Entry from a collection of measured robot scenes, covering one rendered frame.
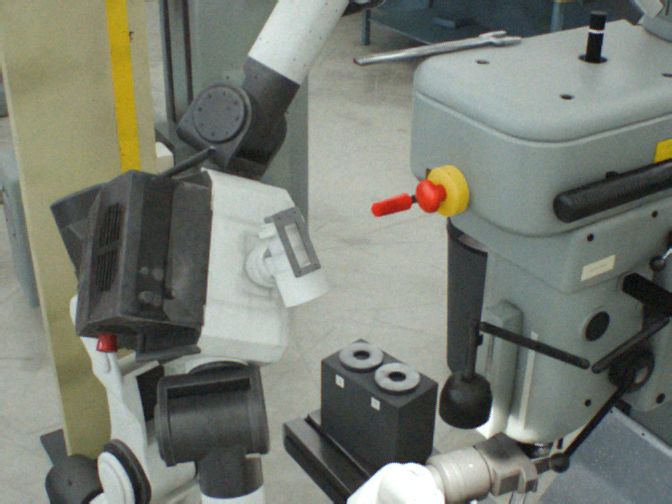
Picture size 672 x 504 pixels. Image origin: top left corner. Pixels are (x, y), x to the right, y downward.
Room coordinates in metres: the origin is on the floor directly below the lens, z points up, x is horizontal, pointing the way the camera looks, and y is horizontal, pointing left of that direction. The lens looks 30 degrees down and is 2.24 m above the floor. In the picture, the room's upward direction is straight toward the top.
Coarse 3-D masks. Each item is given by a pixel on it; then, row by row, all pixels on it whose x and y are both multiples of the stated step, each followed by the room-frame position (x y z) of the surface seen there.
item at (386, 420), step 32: (352, 352) 1.57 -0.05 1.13; (384, 352) 1.59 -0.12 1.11; (352, 384) 1.50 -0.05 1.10; (384, 384) 1.47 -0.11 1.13; (416, 384) 1.47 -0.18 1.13; (352, 416) 1.50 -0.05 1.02; (384, 416) 1.43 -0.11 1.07; (416, 416) 1.45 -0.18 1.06; (352, 448) 1.49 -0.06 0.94; (384, 448) 1.43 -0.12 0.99; (416, 448) 1.45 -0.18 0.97
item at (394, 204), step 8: (384, 200) 1.09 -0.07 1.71; (392, 200) 1.09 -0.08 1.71; (400, 200) 1.09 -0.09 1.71; (408, 200) 1.10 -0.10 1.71; (376, 208) 1.08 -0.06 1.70; (384, 208) 1.08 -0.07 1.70; (392, 208) 1.08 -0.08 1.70; (400, 208) 1.09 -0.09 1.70; (408, 208) 1.10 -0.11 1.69; (376, 216) 1.08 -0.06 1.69
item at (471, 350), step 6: (474, 318) 1.00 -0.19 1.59; (474, 324) 0.99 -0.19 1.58; (474, 330) 0.99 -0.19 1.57; (468, 336) 1.00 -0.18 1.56; (474, 336) 0.99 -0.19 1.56; (468, 342) 1.00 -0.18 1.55; (474, 342) 1.00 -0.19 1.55; (468, 348) 1.00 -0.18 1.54; (474, 348) 1.00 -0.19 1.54; (468, 354) 1.00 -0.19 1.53; (474, 354) 1.00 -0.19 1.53; (468, 360) 1.00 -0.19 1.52; (474, 360) 1.00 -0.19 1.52; (468, 366) 0.99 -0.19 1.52; (474, 366) 1.00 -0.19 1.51; (468, 372) 0.99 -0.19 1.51; (468, 378) 0.99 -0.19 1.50
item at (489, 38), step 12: (480, 36) 1.21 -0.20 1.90; (492, 36) 1.21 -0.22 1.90; (504, 36) 1.22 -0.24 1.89; (420, 48) 1.14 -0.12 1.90; (432, 48) 1.14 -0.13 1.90; (444, 48) 1.15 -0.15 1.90; (456, 48) 1.16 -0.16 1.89; (468, 48) 1.17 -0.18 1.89; (360, 60) 1.09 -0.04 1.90; (372, 60) 1.09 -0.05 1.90; (384, 60) 1.10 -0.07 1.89; (396, 60) 1.11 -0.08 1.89
